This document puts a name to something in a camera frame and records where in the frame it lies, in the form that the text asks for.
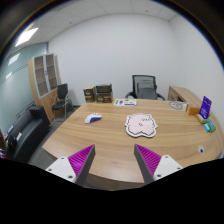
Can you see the white green leaflet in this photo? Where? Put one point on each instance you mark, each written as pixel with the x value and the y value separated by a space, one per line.
pixel 125 102

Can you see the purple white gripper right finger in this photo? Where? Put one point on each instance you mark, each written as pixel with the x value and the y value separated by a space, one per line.
pixel 154 166

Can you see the round patterned coaster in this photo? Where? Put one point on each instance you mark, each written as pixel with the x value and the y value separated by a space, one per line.
pixel 176 105

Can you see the black visitor chair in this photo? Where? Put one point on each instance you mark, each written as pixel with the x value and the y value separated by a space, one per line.
pixel 62 100

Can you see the small orange wooden box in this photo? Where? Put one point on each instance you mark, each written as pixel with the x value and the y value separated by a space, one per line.
pixel 192 110

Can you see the purple standing card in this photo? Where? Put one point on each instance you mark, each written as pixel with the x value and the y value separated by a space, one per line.
pixel 205 107

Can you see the small brown cardboard box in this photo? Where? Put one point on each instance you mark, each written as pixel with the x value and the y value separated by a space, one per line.
pixel 89 93

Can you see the wooden glass-door cabinet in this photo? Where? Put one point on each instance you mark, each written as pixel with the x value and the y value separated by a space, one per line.
pixel 44 81

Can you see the white blue computer mouse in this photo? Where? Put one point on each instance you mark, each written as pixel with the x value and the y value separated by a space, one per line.
pixel 93 117

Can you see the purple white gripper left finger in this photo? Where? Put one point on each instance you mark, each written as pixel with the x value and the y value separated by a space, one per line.
pixel 74 168

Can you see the black mesh office chair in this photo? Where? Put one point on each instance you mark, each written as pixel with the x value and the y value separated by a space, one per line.
pixel 144 87

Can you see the pink cartoon mouse pad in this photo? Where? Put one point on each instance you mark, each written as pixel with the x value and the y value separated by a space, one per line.
pixel 138 125

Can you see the table cable grommet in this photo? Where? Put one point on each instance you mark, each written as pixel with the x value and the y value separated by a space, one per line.
pixel 201 149

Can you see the large dark cardboard box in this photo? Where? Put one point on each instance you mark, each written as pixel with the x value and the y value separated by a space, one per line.
pixel 104 93

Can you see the low wooden sideboard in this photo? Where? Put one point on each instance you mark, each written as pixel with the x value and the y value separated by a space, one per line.
pixel 183 95

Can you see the black leather sofa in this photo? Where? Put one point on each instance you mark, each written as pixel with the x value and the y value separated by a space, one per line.
pixel 27 133

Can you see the green blue small box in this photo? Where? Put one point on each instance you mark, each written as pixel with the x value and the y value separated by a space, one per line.
pixel 209 125

